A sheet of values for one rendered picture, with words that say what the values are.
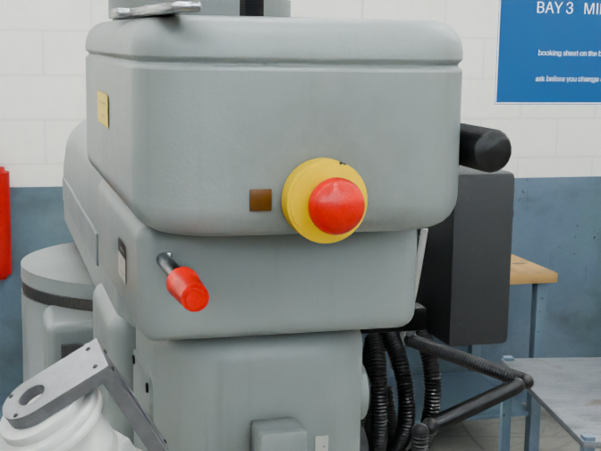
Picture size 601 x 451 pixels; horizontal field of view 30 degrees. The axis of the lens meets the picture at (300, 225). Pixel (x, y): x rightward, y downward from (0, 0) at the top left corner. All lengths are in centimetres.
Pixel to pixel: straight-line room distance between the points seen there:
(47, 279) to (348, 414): 61
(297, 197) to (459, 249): 56
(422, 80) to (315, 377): 29
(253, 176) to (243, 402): 25
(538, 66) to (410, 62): 504
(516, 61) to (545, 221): 84
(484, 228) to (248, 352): 46
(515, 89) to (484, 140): 492
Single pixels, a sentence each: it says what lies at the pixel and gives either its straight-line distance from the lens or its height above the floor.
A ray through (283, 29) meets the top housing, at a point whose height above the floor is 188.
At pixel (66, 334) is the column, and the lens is 142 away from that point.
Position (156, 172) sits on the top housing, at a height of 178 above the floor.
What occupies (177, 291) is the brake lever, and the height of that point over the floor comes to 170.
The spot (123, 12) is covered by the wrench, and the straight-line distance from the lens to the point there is 93.
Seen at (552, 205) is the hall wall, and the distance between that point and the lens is 596.
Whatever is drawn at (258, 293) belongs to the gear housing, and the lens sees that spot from 92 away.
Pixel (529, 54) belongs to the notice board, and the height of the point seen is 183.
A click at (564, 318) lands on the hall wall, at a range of 613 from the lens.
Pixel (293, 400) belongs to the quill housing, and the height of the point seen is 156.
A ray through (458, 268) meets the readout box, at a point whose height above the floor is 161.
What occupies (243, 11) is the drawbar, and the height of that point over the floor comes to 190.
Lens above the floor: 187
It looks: 9 degrees down
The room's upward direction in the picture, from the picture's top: 1 degrees clockwise
